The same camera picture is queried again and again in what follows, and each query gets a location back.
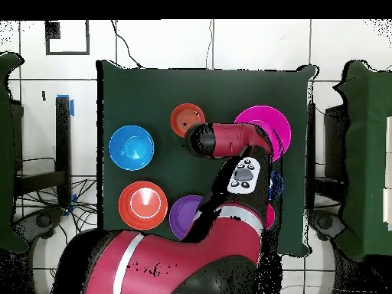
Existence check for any small orange bowl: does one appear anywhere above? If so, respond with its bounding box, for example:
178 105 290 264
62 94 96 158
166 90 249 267
170 103 207 139

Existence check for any large orange bowl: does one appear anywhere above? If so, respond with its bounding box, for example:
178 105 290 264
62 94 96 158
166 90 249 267
118 180 168 231

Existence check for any large pink bowl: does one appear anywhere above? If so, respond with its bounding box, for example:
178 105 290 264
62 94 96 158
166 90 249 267
234 105 292 163

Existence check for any purple bowl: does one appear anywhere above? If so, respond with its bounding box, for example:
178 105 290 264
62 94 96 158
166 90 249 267
168 194 204 240

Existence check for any light blue bowl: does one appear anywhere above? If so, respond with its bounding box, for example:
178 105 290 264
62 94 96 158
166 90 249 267
108 124 155 172

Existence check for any dark green tablecloth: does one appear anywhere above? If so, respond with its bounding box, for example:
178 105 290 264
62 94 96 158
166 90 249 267
96 60 317 257

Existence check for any small dark blue bowl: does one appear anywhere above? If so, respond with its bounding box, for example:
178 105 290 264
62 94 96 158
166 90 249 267
269 170 285 200

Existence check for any small crimson bowl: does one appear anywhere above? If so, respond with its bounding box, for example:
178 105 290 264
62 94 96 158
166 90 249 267
265 203 276 230

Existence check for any blue tape strip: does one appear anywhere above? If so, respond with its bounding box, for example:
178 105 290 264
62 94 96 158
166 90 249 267
56 93 76 118

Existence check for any black caster base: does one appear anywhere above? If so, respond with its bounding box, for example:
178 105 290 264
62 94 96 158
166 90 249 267
13 206 65 241
307 207 347 243

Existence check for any green cloth covered table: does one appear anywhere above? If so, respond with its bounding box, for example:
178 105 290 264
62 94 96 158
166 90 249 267
332 60 392 262
0 51 29 254

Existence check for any thin black floor cable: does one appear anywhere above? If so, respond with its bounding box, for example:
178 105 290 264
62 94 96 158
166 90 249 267
110 19 145 69

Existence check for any floor cable bundle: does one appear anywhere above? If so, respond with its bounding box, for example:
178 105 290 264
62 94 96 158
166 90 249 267
13 177 99 243

